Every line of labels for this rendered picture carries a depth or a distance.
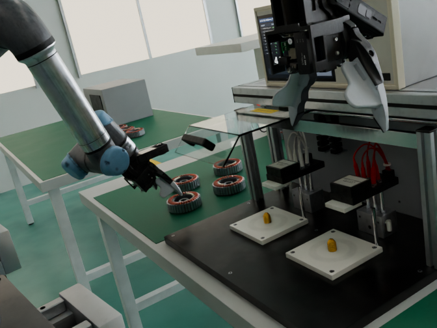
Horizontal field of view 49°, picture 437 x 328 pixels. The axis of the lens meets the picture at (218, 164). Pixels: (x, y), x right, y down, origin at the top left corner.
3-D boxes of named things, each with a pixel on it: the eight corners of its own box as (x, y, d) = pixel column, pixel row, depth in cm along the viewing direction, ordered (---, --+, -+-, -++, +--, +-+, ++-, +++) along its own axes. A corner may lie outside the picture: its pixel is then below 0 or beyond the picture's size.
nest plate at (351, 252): (332, 280, 98) (331, 275, 98) (285, 257, 111) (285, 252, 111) (383, 252, 105) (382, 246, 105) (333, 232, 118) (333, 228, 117)
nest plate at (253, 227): (262, 245, 119) (261, 241, 118) (229, 229, 131) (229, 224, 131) (308, 222, 125) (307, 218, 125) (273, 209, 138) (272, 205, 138)
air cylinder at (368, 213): (383, 239, 110) (380, 217, 109) (358, 230, 116) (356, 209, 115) (398, 230, 112) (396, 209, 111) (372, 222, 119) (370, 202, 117)
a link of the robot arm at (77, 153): (73, 164, 124) (99, 133, 128) (53, 162, 132) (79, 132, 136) (93, 184, 128) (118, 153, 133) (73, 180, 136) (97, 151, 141)
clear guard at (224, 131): (222, 168, 106) (217, 142, 104) (175, 153, 126) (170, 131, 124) (331, 126, 120) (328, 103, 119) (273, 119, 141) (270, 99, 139)
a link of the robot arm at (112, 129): (75, 128, 136) (93, 107, 139) (100, 154, 142) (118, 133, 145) (88, 128, 130) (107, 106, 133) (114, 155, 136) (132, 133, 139)
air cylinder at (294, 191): (311, 213, 131) (308, 194, 129) (293, 207, 137) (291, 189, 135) (325, 207, 133) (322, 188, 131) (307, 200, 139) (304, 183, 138)
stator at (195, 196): (181, 217, 151) (179, 206, 150) (162, 211, 160) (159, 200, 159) (209, 203, 158) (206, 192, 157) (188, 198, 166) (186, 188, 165)
